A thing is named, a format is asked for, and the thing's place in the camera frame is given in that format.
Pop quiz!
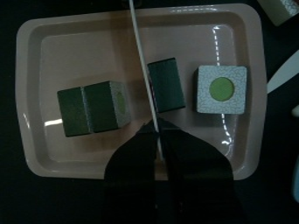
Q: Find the green double sushi roll block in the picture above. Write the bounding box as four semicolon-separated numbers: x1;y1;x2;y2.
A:
56;80;132;138

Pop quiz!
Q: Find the white sushi piece green centre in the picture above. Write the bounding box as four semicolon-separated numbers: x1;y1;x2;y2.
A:
195;65;248;116

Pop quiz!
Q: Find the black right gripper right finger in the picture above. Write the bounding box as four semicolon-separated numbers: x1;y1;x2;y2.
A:
158;117;248;224

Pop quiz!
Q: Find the light blue object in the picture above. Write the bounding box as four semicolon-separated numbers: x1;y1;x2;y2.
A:
291;163;299;204

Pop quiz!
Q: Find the white sushi block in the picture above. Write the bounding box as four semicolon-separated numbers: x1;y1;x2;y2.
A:
256;0;299;27

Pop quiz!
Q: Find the white flat utensil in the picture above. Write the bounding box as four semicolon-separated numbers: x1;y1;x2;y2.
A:
266;50;299;95

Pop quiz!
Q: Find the beige plastic tray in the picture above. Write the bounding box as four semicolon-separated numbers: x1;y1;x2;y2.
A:
13;3;268;181

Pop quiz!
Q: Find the thin green sushi slice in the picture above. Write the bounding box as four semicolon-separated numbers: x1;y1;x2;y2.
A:
146;57;187;114

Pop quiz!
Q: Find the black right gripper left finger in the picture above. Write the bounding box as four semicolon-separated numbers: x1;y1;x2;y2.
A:
101;123;162;224

